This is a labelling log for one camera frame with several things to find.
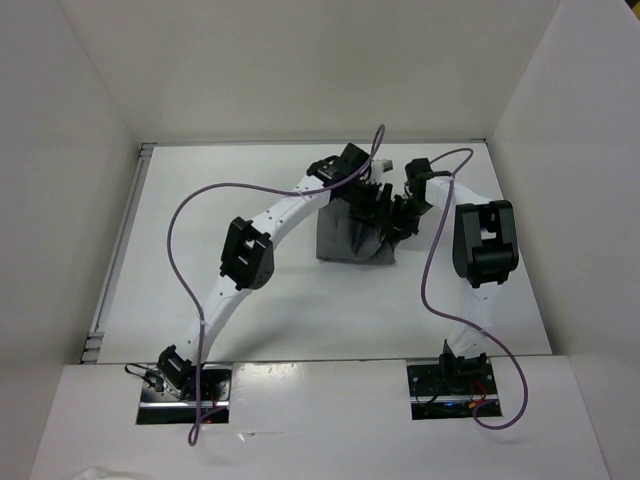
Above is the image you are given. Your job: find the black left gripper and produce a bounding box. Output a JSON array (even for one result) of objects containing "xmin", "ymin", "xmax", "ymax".
[{"xmin": 343, "ymin": 177, "xmax": 392, "ymax": 230}]

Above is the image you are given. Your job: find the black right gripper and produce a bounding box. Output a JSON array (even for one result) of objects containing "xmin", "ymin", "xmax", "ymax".
[{"xmin": 385, "ymin": 193, "xmax": 434, "ymax": 243}]

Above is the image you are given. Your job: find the grey pleated skirt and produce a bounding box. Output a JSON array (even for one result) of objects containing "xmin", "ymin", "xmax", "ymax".
[{"xmin": 315, "ymin": 199, "xmax": 396, "ymax": 266}]

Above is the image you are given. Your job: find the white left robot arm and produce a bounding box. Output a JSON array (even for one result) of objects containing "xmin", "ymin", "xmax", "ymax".
[{"xmin": 158, "ymin": 137, "xmax": 397, "ymax": 400}]

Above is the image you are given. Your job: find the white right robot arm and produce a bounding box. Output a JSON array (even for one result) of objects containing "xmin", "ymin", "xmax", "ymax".
[{"xmin": 405, "ymin": 158, "xmax": 519, "ymax": 393}]

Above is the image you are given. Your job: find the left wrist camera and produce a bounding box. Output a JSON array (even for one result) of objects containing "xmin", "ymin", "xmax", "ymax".
[{"xmin": 371, "ymin": 159, "xmax": 394, "ymax": 176}]

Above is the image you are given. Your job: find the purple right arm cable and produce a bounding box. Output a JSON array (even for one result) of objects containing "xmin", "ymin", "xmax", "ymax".
[{"xmin": 421, "ymin": 147, "xmax": 530, "ymax": 431}]

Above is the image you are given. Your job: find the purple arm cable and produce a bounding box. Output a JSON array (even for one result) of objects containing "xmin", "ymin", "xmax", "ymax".
[
  {"xmin": 167, "ymin": 123, "xmax": 387, "ymax": 447},
  {"xmin": 421, "ymin": 147, "xmax": 530, "ymax": 431}
]

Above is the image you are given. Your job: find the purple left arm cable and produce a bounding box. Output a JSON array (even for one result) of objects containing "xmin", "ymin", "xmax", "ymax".
[{"xmin": 167, "ymin": 123, "xmax": 387, "ymax": 447}]

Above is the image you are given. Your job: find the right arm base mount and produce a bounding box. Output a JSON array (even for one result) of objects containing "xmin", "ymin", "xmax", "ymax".
[{"xmin": 406, "ymin": 354, "xmax": 502, "ymax": 421}]

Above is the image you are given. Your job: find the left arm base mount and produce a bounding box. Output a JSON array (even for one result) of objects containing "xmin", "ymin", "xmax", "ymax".
[{"xmin": 124, "ymin": 363, "xmax": 232, "ymax": 426}]

